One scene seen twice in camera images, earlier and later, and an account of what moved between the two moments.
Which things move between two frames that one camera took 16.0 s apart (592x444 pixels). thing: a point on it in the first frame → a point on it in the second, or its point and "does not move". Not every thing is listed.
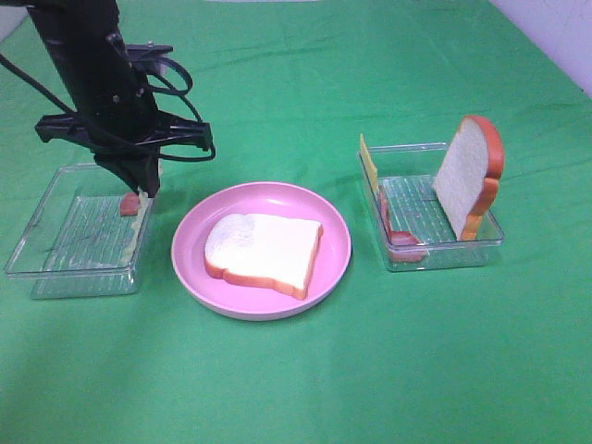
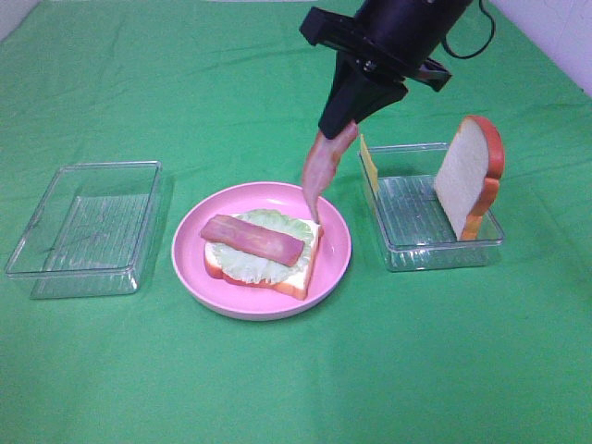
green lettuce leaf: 134,231 → 247,265
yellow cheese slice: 370,162 does not move
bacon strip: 402,246 → 320,166
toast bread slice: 467,182 does not move
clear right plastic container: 415,234 does not move
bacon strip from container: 130,204 → 248,240
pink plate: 248,301 does not move
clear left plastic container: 78,243 does not move
